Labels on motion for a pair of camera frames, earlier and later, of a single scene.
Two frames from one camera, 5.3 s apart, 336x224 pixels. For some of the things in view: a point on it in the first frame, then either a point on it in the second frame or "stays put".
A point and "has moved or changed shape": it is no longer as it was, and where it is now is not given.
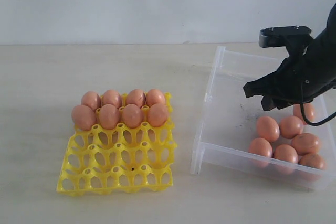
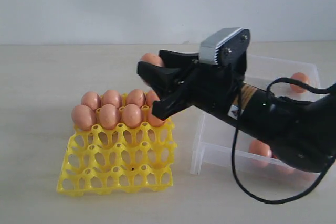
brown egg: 83,117 stays put
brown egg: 309,111 has moved or changed shape
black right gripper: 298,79 to 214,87
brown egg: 155,96 stays put
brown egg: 132,115 stays put
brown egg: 136,97 stays put
